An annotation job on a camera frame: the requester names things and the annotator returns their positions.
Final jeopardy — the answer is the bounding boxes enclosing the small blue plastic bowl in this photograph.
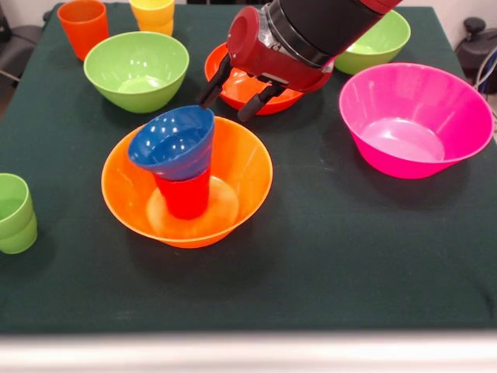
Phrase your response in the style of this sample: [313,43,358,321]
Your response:
[127,105,216,183]

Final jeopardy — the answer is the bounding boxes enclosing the green plastic bowl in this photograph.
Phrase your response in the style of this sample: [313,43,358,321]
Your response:
[83,31,190,114]
[333,9,412,75]

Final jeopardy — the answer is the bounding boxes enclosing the red-orange plastic bowl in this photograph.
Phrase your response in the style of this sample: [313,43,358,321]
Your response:
[204,41,306,117]

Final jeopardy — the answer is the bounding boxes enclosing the red plastic cup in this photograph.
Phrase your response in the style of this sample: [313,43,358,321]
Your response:
[153,166,213,221]

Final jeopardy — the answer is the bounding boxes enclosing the orange-red plastic cup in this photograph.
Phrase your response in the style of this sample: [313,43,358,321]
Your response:
[57,0,110,61]

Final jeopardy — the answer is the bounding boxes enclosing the grey cable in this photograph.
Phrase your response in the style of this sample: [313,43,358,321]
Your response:
[475,46,497,117]

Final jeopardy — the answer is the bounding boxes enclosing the large pink plastic bowl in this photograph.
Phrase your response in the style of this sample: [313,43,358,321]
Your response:
[339,62,495,180]

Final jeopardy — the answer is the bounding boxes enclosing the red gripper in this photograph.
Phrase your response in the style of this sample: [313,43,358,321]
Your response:
[196,5,335,123]

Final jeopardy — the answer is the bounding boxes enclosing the dark green table cloth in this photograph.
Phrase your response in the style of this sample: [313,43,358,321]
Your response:
[0,2,497,335]

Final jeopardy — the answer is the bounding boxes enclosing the large orange plastic bowl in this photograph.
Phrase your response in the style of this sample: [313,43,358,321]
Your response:
[101,115,274,249]

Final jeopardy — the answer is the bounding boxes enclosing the yellow plastic cup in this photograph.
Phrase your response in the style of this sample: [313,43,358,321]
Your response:
[136,17,175,38]
[129,0,176,28]

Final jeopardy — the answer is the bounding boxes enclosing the green plastic cup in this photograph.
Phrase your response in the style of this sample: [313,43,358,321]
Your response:
[0,173,34,240]
[0,213,39,256]

